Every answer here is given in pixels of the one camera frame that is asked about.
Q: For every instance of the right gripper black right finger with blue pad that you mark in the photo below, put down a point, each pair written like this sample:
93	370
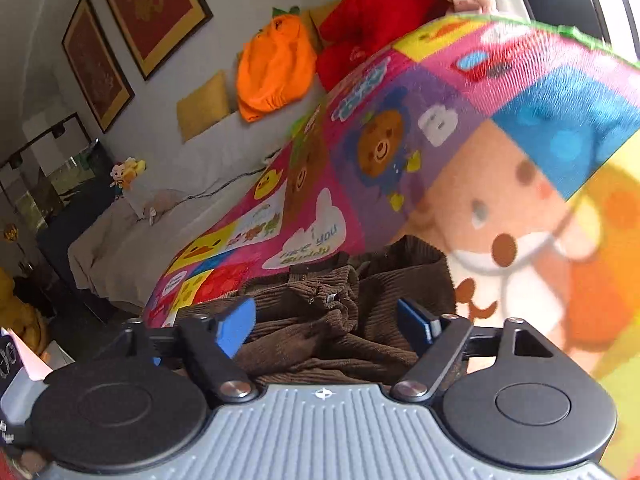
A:
443	343

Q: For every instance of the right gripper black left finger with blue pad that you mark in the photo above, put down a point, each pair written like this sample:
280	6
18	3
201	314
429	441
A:
204	343

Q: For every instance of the beige dotted brown knit garment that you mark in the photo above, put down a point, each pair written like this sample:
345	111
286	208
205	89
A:
334	321

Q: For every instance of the grey sofa bed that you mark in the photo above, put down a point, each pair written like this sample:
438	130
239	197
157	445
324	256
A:
123	254

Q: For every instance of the small beige plush toy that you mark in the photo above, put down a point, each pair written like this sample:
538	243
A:
162	202

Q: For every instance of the small yellow plush toy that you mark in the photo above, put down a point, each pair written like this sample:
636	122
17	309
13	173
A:
124	173

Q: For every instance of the colourful cartoon play mat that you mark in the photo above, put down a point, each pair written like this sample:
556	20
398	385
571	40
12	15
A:
513	148

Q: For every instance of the yellow square pillow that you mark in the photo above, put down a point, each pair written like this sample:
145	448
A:
204	107

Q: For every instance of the gold framed picture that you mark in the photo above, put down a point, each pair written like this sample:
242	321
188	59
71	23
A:
155	29
101	79

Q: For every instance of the orange pumpkin plush cushion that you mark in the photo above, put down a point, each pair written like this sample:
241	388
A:
276	67

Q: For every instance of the red plush cushion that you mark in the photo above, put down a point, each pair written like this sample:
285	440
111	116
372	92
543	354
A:
357	29

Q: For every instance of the black frame glass tank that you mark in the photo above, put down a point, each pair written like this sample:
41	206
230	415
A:
61	170

